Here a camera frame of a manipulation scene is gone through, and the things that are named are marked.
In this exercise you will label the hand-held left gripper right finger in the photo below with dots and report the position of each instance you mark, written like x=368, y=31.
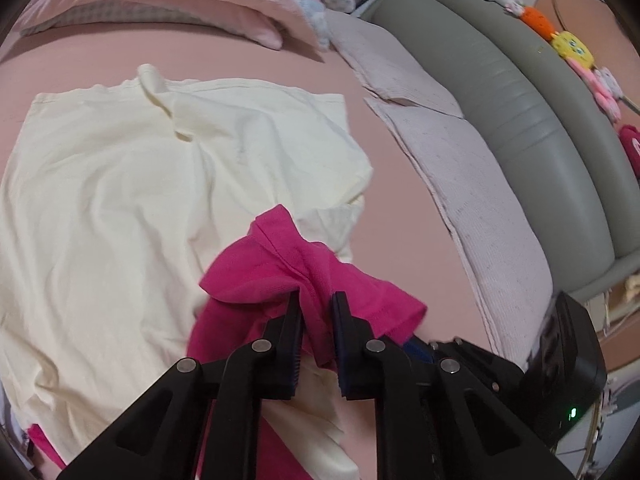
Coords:
x=343, y=360

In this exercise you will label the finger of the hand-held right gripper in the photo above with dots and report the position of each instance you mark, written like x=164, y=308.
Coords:
x=480, y=357
x=420, y=352

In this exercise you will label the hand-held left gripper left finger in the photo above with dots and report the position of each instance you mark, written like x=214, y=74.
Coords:
x=289, y=360

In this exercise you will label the magenta shirt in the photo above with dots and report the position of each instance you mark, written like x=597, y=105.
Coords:
x=260, y=280

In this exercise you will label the cream shirt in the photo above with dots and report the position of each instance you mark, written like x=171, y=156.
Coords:
x=125, y=185

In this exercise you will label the bed with pink sheet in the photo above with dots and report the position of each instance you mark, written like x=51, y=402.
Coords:
x=400, y=210

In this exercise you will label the magenta plush toy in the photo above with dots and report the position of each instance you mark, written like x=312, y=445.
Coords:
x=631, y=147

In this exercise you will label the grey padded headboard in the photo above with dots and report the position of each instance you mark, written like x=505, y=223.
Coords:
x=525, y=110

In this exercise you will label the pink plush toy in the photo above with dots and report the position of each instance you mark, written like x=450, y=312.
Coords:
x=605, y=91

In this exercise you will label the yellow plush toy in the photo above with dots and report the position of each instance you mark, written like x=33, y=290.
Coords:
x=572, y=49

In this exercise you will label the orange carrot plush toy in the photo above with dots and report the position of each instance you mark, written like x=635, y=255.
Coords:
x=537, y=21

